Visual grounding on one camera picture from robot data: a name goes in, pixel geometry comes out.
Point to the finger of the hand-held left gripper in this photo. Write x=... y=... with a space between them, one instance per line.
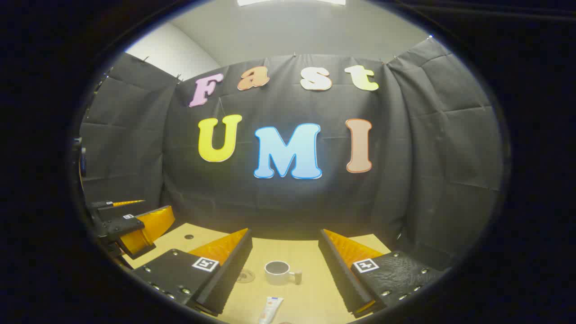
x=148 y=225
x=105 y=206

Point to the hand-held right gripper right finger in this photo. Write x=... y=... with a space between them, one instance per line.
x=342 y=279

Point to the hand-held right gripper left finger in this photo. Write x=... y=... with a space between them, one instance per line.
x=229 y=279

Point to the round cork coaster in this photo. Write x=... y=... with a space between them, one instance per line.
x=246 y=276

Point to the white cup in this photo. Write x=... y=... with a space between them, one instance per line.
x=275 y=274

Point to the white toothpaste tube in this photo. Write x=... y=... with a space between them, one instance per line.
x=270 y=308

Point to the wooden desktop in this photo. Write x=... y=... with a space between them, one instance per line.
x=288 y=252

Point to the black backdrop cloth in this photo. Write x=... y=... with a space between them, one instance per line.
x=292 y=207

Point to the ceiling light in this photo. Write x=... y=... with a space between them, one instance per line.
x=288 y=2

